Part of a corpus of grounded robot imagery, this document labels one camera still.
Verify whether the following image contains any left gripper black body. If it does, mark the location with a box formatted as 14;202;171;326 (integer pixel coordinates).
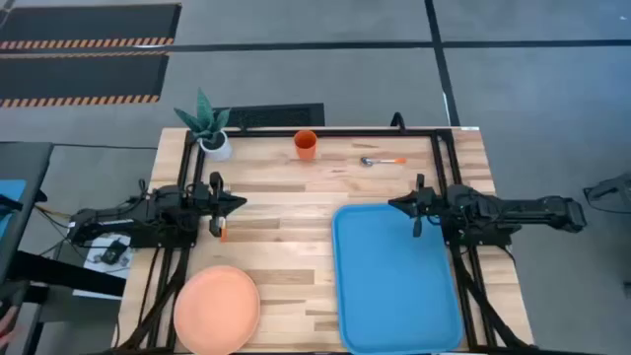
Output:
185;180;214;221

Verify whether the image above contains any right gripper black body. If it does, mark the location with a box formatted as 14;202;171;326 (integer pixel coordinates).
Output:
423;183;450;220

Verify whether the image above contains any orange-handled metal spoon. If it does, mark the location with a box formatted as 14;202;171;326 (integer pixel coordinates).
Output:
359;156;408;169

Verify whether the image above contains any blue plastic tray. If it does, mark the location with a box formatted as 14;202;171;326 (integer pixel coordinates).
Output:
331;203;465;355

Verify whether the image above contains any orange plastic cup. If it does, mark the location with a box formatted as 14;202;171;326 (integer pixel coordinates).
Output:
293;129;319;162

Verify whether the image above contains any orange plastic plate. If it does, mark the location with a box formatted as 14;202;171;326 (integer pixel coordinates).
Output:
173;264;262;355

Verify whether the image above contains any white plant pot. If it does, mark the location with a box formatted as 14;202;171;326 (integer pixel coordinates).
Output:
197;128;234;163

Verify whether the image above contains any green artificial plant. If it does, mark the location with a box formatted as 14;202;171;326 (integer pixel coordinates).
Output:
173;87;233;145

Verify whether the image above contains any black grille floor mat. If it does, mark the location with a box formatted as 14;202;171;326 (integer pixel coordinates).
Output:
214;103;326;129

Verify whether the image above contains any small black device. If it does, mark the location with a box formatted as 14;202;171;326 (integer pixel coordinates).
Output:
100;238;129;265

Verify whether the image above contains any white paper sheet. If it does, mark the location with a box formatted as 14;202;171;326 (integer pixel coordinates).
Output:
72;232;135;301

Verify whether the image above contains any black desk foot bar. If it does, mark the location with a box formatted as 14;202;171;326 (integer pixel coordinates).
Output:
8;249;127;298

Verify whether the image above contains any black hazard-striped floor mat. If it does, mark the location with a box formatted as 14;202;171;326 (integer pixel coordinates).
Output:
0;51;171;109
0;3;183;52

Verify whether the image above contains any black chair base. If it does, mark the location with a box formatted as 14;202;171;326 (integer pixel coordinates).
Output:
583;171;631;217

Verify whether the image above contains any dark grey desk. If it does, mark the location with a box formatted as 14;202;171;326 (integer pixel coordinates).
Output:
0;141;55;286

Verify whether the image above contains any blue pad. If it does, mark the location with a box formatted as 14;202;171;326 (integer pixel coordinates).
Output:
0;178;28;239

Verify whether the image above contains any person's hand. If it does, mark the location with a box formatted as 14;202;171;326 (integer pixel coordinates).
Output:
0;304;20;349

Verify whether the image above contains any black aluminium rig frame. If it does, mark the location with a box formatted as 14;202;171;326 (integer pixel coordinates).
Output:
115;127;536;355

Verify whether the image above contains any black cable bundle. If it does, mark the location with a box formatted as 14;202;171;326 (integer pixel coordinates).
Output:
33;202;76;258

